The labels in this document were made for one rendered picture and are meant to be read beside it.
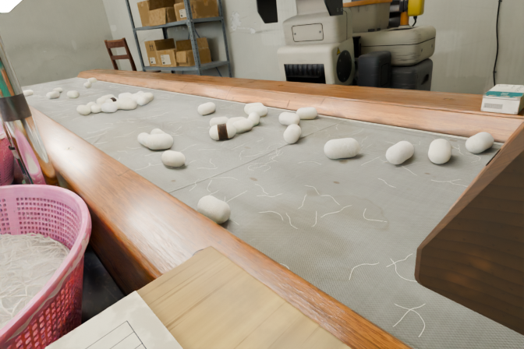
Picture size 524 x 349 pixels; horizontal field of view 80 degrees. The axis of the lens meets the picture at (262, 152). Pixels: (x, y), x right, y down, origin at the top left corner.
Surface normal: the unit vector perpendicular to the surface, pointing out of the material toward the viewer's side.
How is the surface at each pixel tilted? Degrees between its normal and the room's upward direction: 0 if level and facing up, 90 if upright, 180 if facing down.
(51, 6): 90
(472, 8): 90
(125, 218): 0
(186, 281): 0
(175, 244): 0
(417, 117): 45
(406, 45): 90
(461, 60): 89
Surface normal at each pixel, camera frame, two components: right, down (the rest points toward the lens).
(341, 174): -0.11, -0.92
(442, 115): -0.59, -0.41
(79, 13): 0.74, 0.18
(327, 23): -0.64, 0.48
